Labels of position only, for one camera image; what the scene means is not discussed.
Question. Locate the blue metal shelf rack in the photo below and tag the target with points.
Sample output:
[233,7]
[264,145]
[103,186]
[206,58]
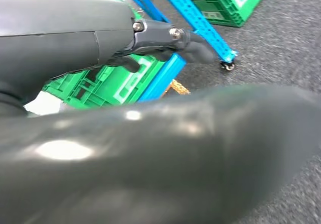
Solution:
[195,16]

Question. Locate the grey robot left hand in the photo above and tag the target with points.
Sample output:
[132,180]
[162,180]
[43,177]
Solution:
[62,32]

